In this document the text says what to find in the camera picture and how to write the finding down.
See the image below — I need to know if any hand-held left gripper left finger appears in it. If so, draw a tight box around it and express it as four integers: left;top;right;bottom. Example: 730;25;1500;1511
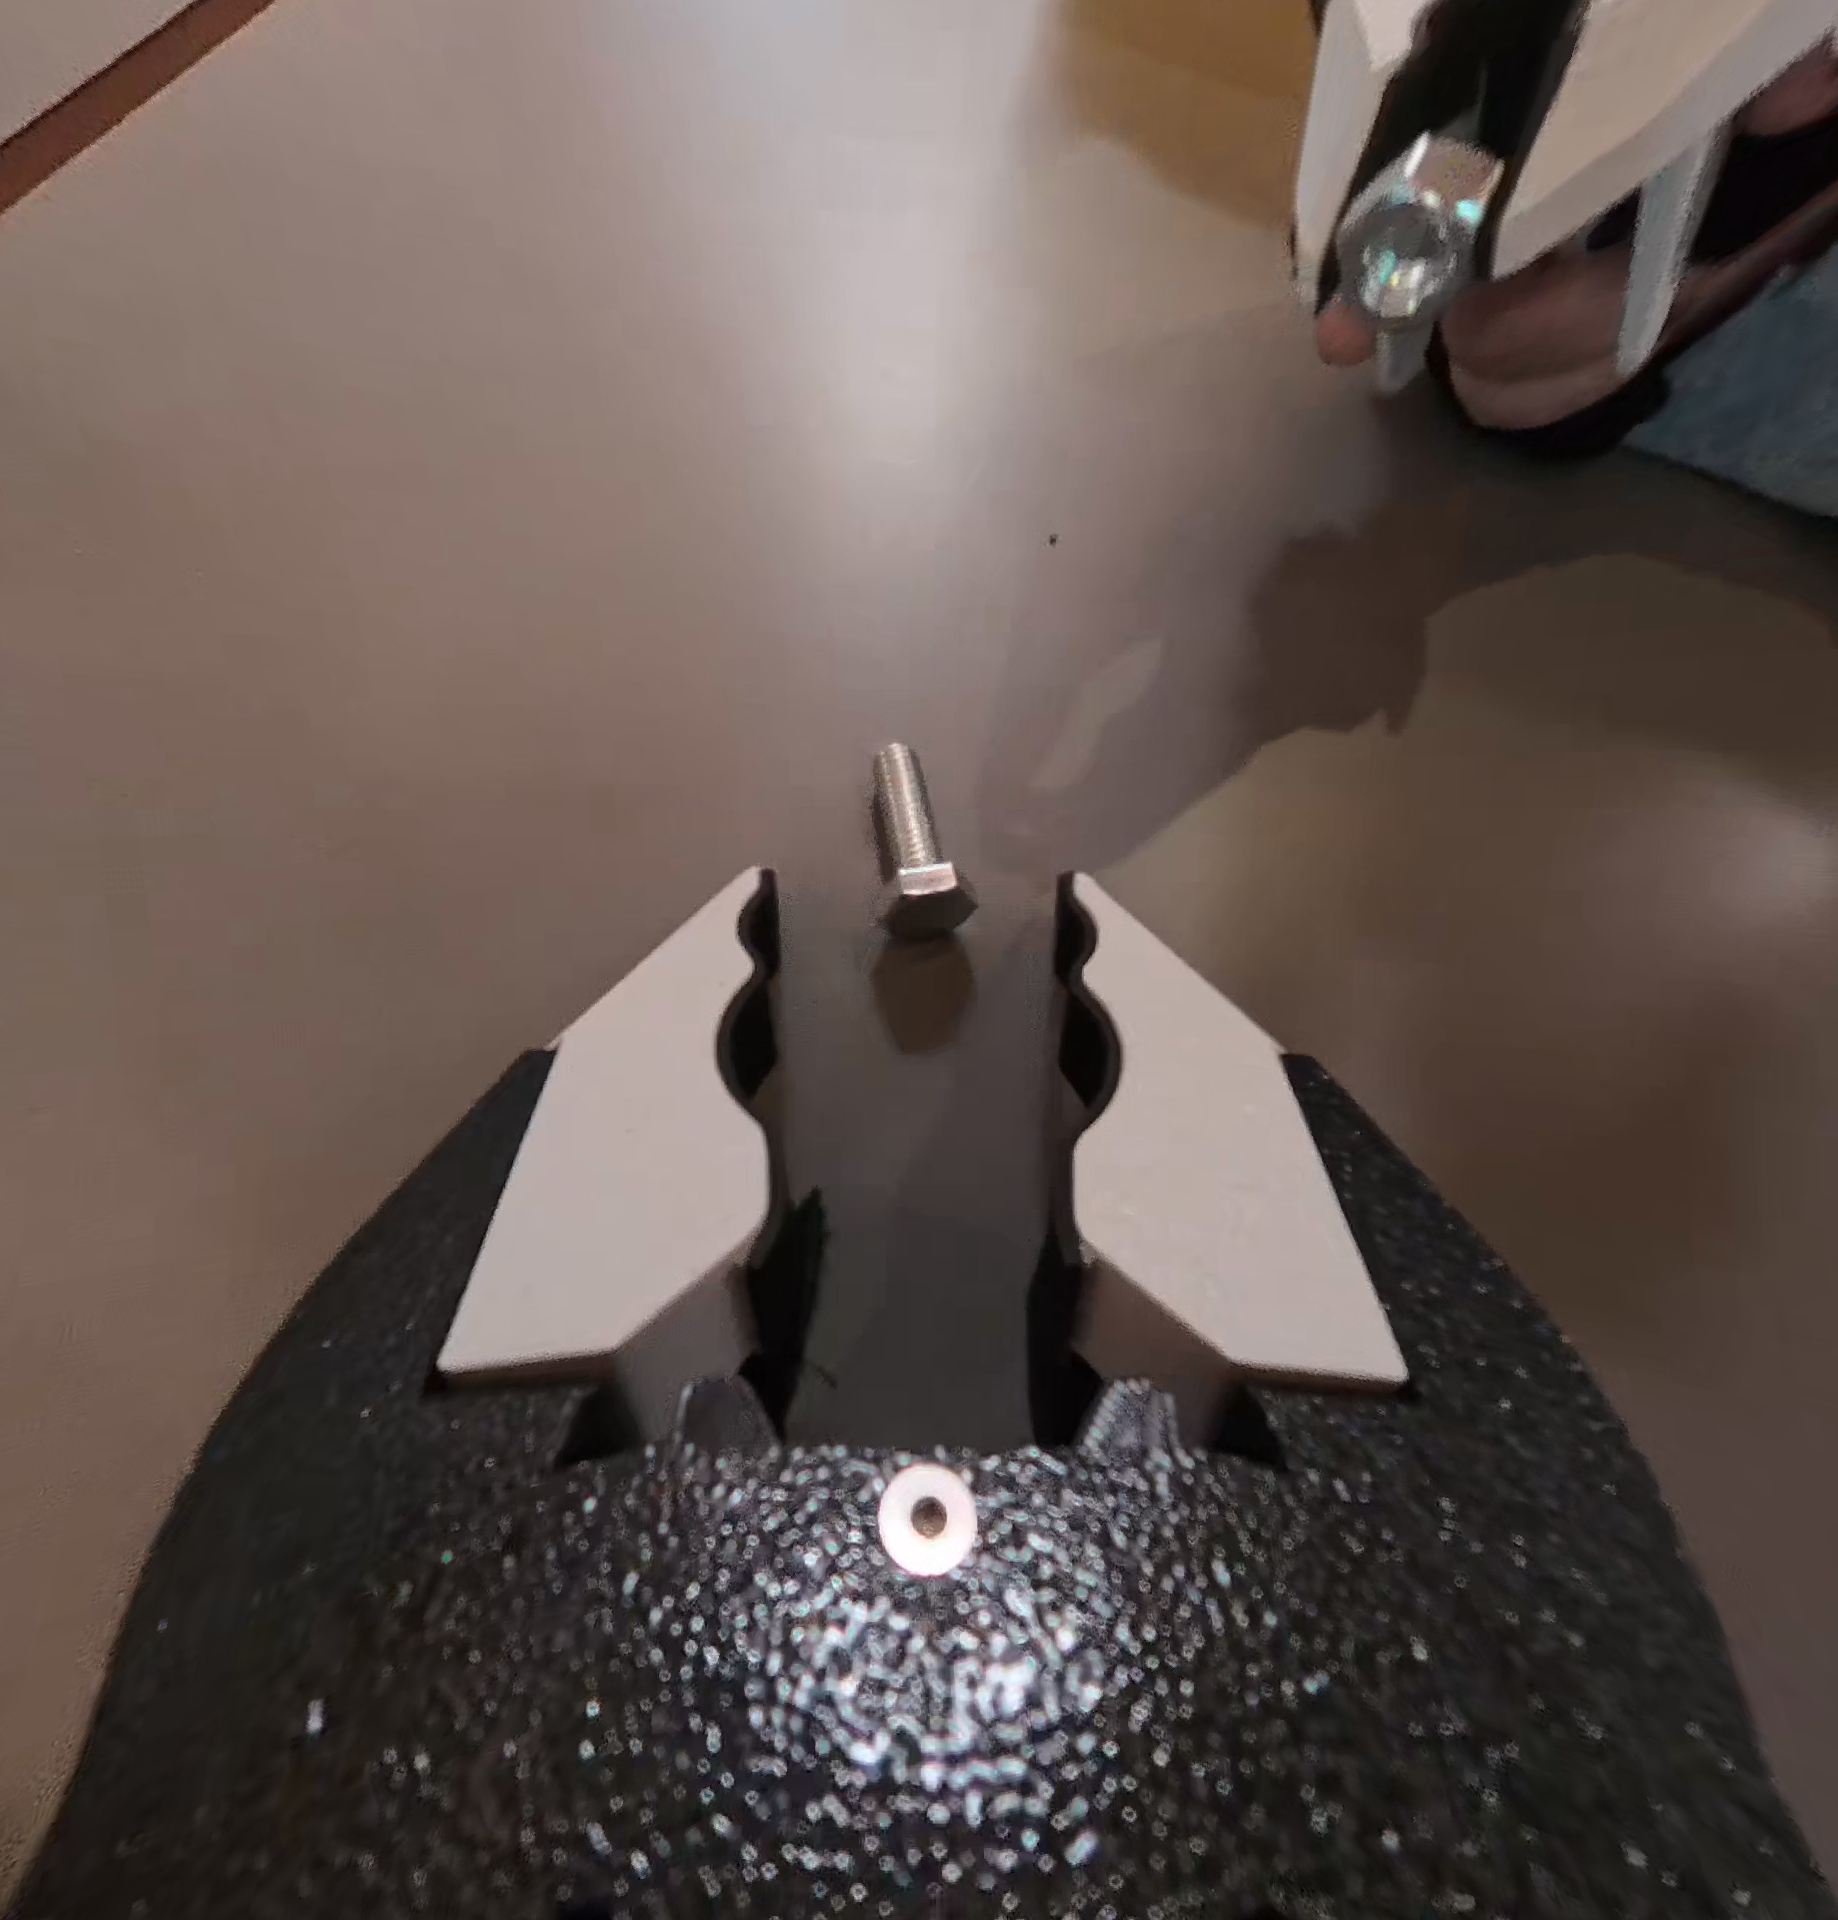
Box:
437;867;798;1464

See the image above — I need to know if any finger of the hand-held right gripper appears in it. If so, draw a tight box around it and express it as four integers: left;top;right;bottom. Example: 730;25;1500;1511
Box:
1478;0;1838;282
1288;0;1478;297

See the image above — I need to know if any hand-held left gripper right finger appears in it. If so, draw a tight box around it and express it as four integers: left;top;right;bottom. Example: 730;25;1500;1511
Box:
1052;870;1411;1469

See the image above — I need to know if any zinc hex nut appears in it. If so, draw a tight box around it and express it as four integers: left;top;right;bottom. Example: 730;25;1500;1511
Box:
1331;134;1507;394

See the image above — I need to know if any steel hex bolt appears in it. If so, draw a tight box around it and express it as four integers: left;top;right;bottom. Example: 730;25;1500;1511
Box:
867;741;982;944

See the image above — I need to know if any person's right hand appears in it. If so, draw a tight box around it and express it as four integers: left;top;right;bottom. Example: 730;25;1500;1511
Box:
1314;225;1672;438

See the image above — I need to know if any person's blue jeans leg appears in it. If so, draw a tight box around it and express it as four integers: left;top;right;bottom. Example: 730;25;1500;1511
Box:
1625;209;1838;522

